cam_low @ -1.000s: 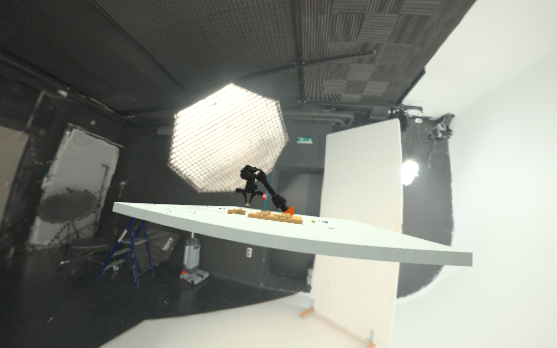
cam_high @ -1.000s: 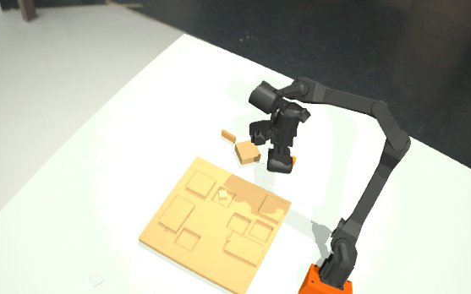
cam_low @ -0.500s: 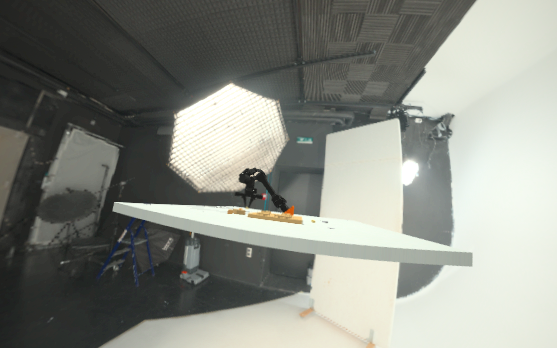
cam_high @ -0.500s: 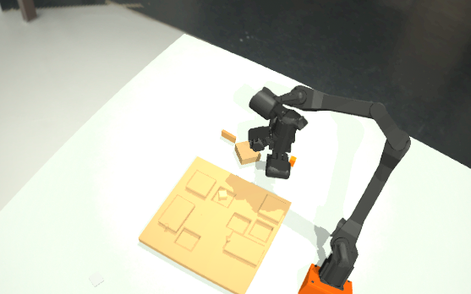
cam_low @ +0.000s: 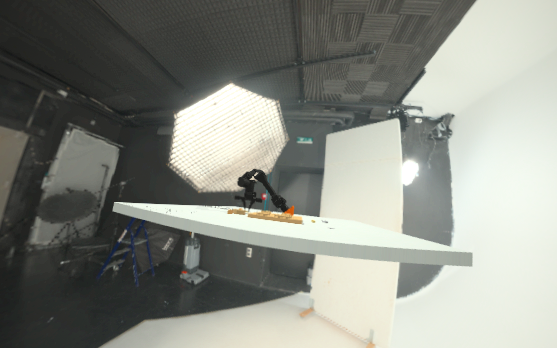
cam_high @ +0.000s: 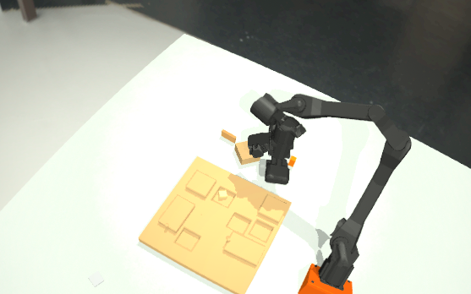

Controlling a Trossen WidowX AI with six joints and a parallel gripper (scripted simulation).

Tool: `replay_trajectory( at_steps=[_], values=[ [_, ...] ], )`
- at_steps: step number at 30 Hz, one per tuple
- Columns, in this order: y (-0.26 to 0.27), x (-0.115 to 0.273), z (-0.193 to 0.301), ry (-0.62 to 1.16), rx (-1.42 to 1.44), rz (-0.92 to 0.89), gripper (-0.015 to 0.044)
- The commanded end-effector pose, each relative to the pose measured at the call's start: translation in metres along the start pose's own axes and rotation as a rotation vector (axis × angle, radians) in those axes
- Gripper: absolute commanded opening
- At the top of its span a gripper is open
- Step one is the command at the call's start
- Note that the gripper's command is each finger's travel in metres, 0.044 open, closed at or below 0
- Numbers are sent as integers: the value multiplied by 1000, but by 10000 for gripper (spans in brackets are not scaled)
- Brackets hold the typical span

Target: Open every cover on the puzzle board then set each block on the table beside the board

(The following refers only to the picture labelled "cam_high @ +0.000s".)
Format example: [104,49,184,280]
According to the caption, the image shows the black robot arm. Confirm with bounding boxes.
[248,93,412,291]

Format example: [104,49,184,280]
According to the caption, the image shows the pale yellow block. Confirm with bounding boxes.
[218,190,227,199]

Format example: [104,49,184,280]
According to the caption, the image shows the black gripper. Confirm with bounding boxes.
[265,124,294,185]

